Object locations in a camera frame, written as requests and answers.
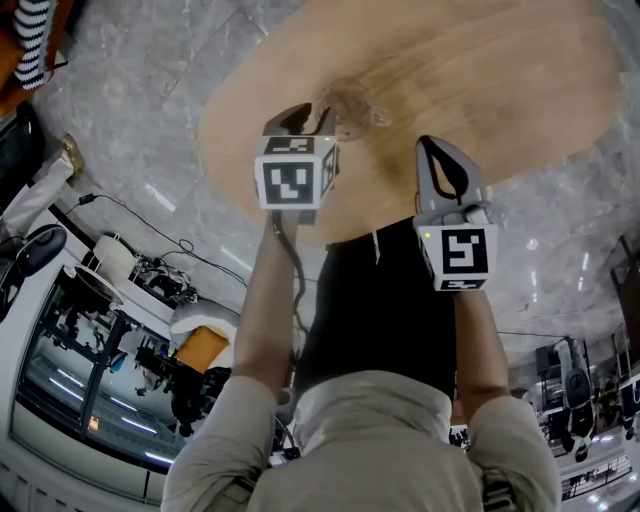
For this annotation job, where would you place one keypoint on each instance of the white cushion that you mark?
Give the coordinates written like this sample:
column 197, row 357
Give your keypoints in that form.
column 202, row 312

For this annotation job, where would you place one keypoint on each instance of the clear glass cup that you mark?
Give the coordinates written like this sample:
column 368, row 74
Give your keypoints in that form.
column 350, row 107

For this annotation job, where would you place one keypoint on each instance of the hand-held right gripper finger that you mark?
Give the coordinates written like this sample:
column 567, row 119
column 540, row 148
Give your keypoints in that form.
column 425, row 185
column 472, row 180

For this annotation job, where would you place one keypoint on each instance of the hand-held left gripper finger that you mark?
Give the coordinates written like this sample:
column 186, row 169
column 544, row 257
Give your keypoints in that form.
column 285, row 122
column 327, row 125

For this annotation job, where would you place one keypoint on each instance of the dark wooden shelf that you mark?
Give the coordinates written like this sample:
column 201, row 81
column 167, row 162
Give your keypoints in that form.
column 627, row 290

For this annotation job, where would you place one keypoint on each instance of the black round chair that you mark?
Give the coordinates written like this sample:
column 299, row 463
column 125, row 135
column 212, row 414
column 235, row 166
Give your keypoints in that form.
column 40, row 246

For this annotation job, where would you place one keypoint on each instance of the white cloth bag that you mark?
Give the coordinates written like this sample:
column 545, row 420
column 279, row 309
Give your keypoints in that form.
column 42, row 195

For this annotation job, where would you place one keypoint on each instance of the person's right forearm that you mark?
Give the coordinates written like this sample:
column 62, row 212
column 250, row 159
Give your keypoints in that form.
column 480, row 350

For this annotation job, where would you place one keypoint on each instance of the round wooden table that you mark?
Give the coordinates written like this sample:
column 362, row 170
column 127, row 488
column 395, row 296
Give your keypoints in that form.
column 450, row 75

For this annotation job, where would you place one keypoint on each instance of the gold textured object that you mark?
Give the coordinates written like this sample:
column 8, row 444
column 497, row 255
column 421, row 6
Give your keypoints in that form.
column 74, row 152

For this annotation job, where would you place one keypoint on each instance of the cream lamp shade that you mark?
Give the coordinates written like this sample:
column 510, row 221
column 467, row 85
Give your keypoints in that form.
column 114, row 251

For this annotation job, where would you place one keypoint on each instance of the orange cushion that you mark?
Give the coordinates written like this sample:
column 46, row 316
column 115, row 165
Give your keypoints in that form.
column 202, row 347

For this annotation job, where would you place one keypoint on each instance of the person's left forearm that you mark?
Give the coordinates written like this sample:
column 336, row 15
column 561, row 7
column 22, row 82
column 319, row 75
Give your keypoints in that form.
column 265, row 310

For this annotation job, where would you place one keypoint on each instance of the orange sofa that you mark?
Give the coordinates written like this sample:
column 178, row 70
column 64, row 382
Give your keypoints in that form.
column 7, row 65

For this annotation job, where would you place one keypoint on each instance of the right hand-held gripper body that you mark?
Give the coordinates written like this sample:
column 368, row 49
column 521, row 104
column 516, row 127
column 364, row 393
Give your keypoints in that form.
column 460, row 250

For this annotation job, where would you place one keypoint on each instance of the black equipment pile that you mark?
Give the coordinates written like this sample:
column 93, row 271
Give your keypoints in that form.
column 165, row 282

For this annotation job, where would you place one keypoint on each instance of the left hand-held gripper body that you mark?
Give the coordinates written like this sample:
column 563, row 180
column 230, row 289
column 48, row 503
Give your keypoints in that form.
column 287, row 175

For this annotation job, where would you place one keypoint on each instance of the person's black trousers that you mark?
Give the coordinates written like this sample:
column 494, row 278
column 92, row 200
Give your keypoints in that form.
column 380, row 310

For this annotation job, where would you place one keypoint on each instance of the person's beige jacket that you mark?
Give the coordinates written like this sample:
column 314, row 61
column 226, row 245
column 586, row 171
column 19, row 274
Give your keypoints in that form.
column 380, row 450

